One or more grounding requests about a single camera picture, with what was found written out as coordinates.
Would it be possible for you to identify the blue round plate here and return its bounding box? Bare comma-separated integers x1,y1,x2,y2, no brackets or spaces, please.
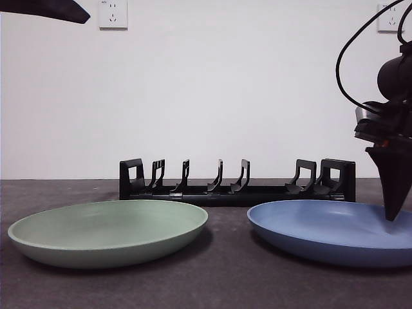
247,199,412,268

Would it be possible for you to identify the green round plate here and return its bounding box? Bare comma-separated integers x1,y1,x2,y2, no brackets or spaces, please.
7,199,209,270

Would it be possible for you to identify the black plastic plate rack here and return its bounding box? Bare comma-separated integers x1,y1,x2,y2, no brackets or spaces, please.
118,158,357,207

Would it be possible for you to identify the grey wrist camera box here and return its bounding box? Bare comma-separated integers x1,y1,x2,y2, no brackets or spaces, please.
355,102,387,129

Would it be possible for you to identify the white wall socket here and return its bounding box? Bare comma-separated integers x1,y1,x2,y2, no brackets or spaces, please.
377,3,406,33
98,0,129,32

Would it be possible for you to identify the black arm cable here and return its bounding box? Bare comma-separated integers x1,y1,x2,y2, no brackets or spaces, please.
335,0,412,109

